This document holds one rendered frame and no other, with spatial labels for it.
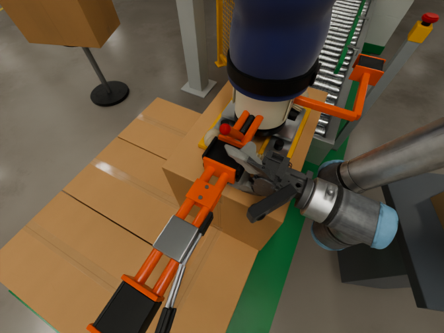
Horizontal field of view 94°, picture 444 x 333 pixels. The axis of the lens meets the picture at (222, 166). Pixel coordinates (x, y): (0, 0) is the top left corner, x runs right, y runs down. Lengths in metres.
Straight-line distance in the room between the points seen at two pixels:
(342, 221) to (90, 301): 0.94
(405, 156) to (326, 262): 1.21
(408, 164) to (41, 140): 2.54
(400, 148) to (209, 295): 0.78
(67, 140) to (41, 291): 1.51
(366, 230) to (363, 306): 1.25
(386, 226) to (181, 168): 0.52
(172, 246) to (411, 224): 0.86
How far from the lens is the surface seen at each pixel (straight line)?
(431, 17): 1.57
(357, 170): 0.59
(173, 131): 1.31
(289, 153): 0.69
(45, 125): 2.69
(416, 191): 1.13
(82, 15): 2.01
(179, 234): 0.43
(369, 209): 0.49
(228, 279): 0.96
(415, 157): 0.54
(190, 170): 0.66
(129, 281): 0.43
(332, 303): 1.64
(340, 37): 2.41
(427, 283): 0.99
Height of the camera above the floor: 1.50
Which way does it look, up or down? 58 degrees down
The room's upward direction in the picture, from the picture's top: straight up
